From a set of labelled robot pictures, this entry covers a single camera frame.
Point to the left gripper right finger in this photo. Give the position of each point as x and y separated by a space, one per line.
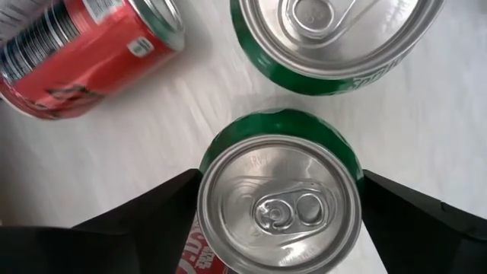
426 236

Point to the green soda can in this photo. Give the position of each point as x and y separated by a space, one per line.
279 205
335 34

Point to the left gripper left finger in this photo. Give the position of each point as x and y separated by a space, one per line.
95 243

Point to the red cola can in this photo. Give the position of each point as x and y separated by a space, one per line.
194 259

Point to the red can black lettering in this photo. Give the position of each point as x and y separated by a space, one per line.
87 64

